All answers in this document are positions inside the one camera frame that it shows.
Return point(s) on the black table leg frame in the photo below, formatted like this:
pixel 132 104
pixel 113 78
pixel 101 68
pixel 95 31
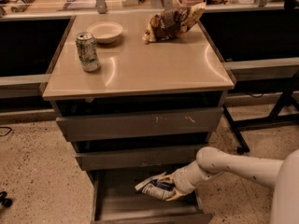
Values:
pixel 285 99

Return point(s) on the black chair caster left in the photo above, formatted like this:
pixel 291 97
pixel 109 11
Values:
pixel 4 200

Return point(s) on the drawer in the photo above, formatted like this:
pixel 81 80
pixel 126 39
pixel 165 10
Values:
pixel 115 200
pixel 139 124
pixel 142 157

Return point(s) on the blue chip bag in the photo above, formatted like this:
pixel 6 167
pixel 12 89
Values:
pixel 155 187

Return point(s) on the green white soda can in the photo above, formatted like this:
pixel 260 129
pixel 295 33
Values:
pixel 86 47

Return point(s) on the white bowl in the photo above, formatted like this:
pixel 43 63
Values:
pixel 105 32

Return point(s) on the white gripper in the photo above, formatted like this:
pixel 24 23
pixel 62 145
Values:
pixel 181 180

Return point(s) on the brown chip bag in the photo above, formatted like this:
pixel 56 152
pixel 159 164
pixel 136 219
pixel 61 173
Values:
pixel 172 23

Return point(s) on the grey drawer cabinet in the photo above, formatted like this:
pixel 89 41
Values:
pixel 184 73

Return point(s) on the bottom drawer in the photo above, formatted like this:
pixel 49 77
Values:
pixel 115 200

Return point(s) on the middle drawer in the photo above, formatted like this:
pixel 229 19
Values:
pixel 142 157

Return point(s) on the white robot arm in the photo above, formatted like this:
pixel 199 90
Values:
pixel 281 175

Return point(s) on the top drawer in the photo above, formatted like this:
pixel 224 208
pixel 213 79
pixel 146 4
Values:
pixel 139 124

